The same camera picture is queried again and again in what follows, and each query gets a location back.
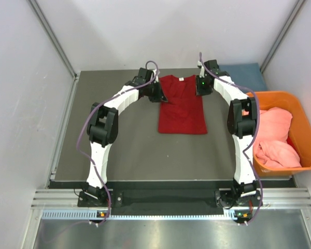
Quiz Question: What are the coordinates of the right aluminium frame post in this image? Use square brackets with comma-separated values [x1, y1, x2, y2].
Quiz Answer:
[260, 0, 307, 74]

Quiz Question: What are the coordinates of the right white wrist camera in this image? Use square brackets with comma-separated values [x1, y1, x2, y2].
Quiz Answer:
[197, 61, 205, 78]

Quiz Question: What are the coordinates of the red t shirt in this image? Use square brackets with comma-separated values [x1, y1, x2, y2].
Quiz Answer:
[158, 75, 208, 135]

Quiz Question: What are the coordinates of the grey slotted cable duct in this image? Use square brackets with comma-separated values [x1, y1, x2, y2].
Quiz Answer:
[41, 209, 248, 221]

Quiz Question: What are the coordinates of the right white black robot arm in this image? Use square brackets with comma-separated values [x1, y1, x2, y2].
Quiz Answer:
[196, 59, 259, 206]

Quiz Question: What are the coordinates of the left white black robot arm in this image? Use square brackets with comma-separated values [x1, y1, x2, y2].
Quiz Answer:
[76, 67, 166, 206]

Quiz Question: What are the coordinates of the folded blue t shirt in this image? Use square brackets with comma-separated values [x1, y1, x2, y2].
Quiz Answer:
[219, 63, 267, 92]

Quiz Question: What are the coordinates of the aluminium frame post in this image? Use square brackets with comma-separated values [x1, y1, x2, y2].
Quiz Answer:
[26, 0, 77, 78]
[260, 0, 307, 74]

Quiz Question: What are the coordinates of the left aluminium frame post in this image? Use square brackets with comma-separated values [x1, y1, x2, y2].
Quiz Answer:
[26, 0, 77, 78]

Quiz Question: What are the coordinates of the orange plastic bin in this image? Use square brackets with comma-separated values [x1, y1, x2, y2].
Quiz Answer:
[253, 91, 311, 177]

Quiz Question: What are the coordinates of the crumpled pink t shirt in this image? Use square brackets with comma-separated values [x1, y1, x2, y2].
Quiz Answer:
[252, 107, 301, 170]

